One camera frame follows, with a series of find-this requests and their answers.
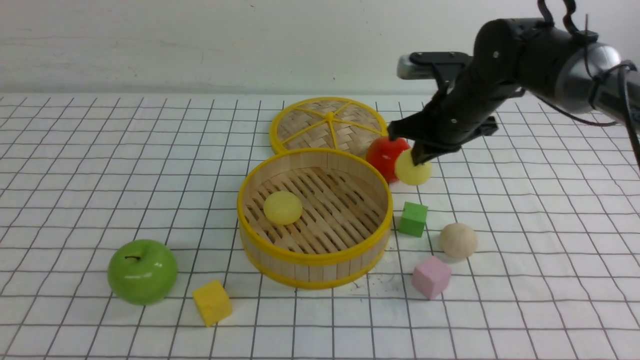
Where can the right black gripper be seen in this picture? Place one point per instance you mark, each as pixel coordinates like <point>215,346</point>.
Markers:
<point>454,116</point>

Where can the yellow bun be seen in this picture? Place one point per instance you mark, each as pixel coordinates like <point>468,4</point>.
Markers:
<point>410,174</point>
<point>282,208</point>

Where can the beige bun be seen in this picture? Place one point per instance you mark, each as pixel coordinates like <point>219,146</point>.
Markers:
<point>458,241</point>

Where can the right grey black robot arm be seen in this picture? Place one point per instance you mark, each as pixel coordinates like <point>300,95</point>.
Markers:
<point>571,72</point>

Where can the woven bamboo steamer lid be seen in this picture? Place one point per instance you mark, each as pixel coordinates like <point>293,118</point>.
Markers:
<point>331,122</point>

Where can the bamboo steamer tray yellow rim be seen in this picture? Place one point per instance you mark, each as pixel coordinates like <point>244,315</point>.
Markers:
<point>344,228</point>

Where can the red tomato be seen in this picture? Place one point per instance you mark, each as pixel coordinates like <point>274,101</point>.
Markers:
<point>383,153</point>

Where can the green cube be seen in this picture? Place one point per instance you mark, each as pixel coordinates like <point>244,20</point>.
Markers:
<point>413,219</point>

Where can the pink cube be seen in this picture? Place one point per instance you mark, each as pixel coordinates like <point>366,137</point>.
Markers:
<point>431,277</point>

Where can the yellow cube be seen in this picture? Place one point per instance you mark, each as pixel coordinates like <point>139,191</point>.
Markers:
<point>212,302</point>

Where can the green apple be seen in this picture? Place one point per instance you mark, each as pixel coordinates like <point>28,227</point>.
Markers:
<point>142,272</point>

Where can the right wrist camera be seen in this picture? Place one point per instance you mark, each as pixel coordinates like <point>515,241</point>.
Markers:
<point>443,67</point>

